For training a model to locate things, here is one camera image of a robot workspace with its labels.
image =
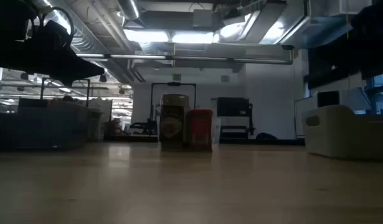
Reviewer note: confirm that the red-lid spice tin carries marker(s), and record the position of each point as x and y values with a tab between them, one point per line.
200	130

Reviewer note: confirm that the black rectangular stand frame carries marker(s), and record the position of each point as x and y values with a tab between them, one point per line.
173	84

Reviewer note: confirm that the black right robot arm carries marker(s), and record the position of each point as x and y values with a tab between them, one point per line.
371	18

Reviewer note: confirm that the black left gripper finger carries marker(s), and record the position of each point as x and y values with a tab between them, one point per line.
71	82
76	68

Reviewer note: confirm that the black equipment cart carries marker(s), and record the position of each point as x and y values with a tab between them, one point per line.
233	107

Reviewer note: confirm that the black monitor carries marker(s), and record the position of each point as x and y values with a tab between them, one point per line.
328	99

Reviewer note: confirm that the white plastic bin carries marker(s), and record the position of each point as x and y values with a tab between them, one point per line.
343	133

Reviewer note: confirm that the ceiling light panel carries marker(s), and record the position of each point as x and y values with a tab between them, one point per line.
169	36

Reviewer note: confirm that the round silver air duct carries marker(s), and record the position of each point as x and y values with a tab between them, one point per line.
129	9

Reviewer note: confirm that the white board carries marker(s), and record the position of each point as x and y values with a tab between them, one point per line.
101	109

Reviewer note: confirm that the dark grey translucent bin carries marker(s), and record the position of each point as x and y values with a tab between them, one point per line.
48	127

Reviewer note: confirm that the long ceiling pipe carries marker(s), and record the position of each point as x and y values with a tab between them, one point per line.
197	58

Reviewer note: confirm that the gold-lid spice jar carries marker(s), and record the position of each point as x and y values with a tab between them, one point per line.
174	124

